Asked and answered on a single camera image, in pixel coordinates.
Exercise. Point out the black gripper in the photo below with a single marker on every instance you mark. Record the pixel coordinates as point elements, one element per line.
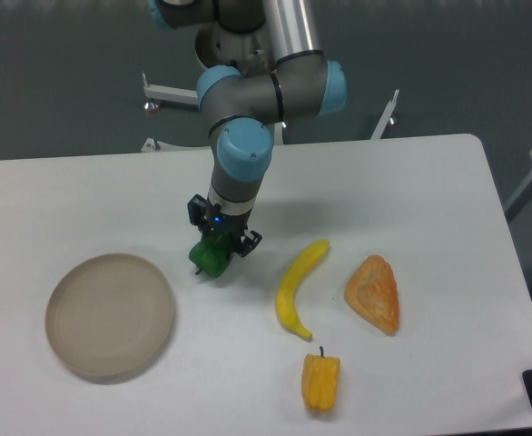
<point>210,218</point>

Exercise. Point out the green toy bell pepper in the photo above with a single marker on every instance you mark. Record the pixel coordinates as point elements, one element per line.
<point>212,254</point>

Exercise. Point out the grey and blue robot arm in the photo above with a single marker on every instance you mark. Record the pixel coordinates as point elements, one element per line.
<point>239,107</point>

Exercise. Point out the yellow toy bell pepper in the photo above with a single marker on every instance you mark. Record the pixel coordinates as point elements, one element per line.
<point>319,381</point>

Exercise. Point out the yellow toy banana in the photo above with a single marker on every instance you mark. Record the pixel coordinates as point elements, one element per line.
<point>305,262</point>

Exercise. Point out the beige round plate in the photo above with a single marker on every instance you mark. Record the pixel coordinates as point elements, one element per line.
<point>110,318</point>

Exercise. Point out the orange toy sandwich wedge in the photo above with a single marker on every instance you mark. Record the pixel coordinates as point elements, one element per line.
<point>372,293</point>

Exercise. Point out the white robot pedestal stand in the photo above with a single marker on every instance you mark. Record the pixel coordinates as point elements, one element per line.
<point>253,54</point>

